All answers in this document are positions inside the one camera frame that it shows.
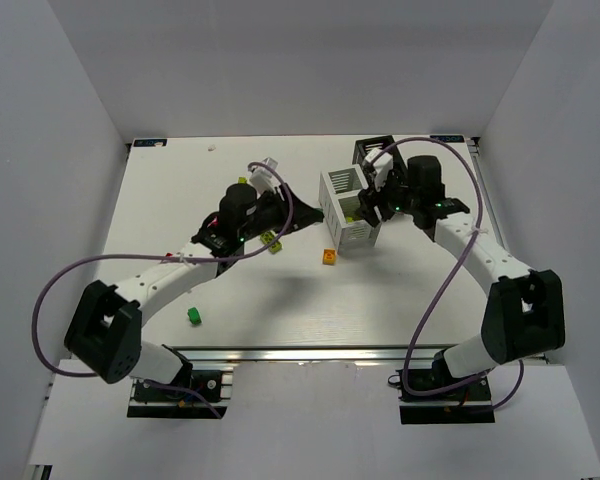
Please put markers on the lime green lego plate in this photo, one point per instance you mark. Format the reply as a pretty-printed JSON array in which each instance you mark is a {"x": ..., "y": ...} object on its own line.
[{"x": 269, "y": 239}]

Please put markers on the orange small lego brick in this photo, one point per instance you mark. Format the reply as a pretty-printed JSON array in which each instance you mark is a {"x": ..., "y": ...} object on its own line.
[{"x": 329, "y": 257}]

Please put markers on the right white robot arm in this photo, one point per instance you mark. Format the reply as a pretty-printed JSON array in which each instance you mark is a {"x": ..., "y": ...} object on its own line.
[{"x": 524, "y": 312}]

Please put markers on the left blue label sticker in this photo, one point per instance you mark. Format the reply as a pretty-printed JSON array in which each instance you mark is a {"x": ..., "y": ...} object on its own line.
[{"x": 149, "y": 143}]

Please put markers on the white slotted container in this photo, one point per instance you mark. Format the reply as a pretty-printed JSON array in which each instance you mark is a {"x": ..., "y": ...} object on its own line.
[{"x": 338, "y": 199}]

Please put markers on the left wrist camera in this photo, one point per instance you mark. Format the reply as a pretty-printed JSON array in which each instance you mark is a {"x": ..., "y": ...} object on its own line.
[{"x": 261, "y": 178}]

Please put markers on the blue label sticker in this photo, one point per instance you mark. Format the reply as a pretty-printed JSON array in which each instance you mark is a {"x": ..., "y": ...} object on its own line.
[
  {"x": 449, "y": 138},
  {"x": 149, "y": 143}
]

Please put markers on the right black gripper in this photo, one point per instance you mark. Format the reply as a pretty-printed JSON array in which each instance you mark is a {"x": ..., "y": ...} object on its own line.
[{"x": 376, "y": 201}]

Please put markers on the right blue label sticker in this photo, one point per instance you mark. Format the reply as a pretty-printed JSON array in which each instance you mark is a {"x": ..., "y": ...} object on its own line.
[{"x": 449, "y": 138}]

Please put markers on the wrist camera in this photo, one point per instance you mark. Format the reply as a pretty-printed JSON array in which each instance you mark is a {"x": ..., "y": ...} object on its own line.
[
  {"x": 261, "y": 178},
  {"x": 376, "y": 166}
]

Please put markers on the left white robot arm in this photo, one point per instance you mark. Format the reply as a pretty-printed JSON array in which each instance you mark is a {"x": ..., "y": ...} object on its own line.
[{"x": 106, "y": 330}]

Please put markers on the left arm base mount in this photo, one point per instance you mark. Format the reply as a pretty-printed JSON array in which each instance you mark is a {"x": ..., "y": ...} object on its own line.
[{"x": 202, "y": 393}]

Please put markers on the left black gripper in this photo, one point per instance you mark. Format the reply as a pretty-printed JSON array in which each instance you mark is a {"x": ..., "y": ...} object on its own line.
[{"x": 290, "y": 210}]

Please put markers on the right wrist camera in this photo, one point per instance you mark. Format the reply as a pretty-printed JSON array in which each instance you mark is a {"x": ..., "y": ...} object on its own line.
[{"x": 376, "y": 166}]

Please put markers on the small green lego brick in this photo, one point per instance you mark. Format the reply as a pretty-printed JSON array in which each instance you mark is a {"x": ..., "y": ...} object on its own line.
[{"x": 194, "y": 316}]

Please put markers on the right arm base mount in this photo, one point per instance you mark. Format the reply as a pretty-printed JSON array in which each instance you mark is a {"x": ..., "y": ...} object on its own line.
[{"x": 470, "y": 404}]

